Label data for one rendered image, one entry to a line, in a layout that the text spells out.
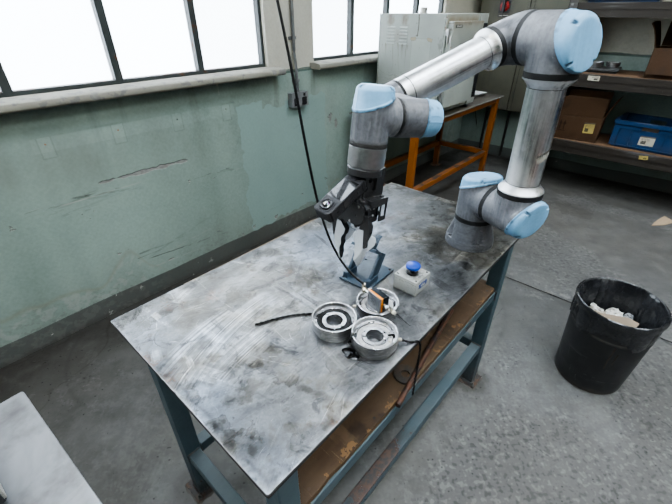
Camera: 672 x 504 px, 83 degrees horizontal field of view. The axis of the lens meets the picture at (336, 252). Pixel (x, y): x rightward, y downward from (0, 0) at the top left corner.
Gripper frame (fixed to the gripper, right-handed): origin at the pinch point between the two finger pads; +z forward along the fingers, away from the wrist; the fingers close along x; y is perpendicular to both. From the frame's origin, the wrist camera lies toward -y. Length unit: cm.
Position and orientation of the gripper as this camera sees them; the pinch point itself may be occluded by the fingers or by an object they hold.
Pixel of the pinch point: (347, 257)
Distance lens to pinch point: 84.4
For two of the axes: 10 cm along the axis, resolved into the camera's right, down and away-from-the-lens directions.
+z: -1.0, 8.9, 4.5
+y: 6.7, -2.8, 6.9
